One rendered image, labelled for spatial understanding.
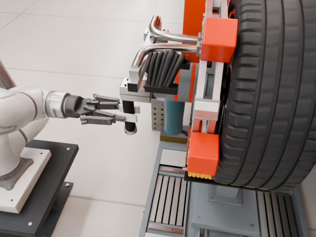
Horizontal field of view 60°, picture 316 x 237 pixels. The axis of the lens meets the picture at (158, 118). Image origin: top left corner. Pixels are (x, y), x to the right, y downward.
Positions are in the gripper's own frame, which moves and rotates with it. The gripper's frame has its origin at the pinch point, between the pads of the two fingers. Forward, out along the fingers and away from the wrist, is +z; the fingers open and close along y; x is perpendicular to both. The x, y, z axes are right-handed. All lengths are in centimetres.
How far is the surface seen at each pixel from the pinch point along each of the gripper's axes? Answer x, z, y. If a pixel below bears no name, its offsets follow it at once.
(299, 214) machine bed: -75, 82, -18
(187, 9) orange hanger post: 11, 13, -60
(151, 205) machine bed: -78, 4, -11
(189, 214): -68, 25, -5
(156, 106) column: -59, -4, -73
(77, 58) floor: -83, -98, -158
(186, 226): -68, 24, 2
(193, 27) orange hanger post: 2, 16, -60
